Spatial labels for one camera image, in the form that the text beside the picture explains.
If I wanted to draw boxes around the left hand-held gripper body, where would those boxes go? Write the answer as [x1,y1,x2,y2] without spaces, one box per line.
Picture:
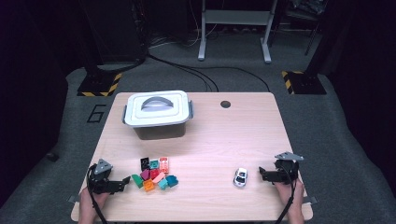
[87,158,121,195]

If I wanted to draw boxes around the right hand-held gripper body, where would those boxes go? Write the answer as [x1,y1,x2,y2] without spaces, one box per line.
[265,151,304,185]

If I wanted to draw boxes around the green toy block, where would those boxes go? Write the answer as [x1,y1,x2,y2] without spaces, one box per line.
[131,174,145,189]

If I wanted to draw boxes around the white toy car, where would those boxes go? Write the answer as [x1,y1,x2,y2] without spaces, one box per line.
[233,167,248,189]

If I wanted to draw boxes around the black toy block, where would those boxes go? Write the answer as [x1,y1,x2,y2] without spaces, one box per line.
[139,157,151,172]

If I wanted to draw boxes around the pink toy block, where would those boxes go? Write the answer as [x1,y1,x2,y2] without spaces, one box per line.
[151,172,166,185]

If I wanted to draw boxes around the salmon printed toy block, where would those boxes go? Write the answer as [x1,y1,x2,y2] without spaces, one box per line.
[159,156,170,175]

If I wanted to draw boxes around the blue toy block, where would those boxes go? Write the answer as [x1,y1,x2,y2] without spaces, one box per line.
[165,175,179,189]

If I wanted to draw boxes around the clear brown storage box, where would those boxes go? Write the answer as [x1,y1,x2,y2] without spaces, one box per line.
[120,100,194,141]

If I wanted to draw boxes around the white lid with grey handle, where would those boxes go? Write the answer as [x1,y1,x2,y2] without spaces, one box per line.
[123,90,191,129]

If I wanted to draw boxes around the person's left hand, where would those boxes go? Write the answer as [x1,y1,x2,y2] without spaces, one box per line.
[78,187,110,217]

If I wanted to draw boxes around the person's right hand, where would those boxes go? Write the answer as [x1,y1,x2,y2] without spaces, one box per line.
[274,178,305,213]

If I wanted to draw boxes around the dark curtain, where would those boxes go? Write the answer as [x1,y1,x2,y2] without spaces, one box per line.
[0,0,70,206]
[326,0,396,190]

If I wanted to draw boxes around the black equipment case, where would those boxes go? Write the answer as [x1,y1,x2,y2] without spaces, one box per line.
[92,0,148,64]

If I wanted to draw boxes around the dark metal chair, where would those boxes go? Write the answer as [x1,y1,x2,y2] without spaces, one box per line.
[279,0,328,57]

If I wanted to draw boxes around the right hand-held gripper black cable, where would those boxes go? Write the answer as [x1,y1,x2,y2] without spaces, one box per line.
[275,166,297,224]

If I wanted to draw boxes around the hand-held gripper black cable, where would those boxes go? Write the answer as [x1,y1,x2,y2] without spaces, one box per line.
[86,164,108,224]
[275,166,297,224]

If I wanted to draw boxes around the left hand-held gripper black cable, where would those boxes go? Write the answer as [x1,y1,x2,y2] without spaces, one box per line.
[86,164,108,224]

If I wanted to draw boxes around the black floor cable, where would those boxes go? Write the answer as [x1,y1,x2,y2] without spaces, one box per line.
[186,65,271,93]
[146,52,219,93]

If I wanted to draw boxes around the black yellow striped base plate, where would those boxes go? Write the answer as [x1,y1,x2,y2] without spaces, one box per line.
[281,70,328,95]
[77,72,123,97]

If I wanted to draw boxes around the black stand post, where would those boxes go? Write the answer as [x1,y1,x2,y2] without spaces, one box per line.
[304,0,335,77]
[81,0,106,78]

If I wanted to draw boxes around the white floor cables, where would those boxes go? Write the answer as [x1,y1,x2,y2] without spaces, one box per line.
[148,29,204,50]

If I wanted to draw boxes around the white metal stand frame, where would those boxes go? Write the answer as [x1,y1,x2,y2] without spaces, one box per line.
[197,0,279,64]

